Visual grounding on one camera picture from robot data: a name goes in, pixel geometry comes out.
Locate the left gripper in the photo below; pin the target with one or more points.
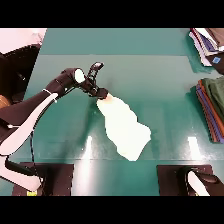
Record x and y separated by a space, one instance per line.
95 90

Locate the white T-shirt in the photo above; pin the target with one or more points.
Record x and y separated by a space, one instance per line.
125 128

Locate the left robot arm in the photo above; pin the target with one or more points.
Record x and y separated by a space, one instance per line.
23 111

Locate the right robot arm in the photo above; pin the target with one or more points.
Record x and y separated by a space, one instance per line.
196 181

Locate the purple garment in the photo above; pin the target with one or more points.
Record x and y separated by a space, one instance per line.
205 110
204 46

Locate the green garment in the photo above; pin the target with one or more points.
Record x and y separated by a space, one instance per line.
215 91

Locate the white garment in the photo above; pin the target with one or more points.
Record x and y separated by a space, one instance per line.
204 34

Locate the navy garment with blue label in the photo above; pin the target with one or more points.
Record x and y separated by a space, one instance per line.
218 65

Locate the brown garment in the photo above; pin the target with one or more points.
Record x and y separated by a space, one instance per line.
217 35

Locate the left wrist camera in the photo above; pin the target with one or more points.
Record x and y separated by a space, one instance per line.
96 67

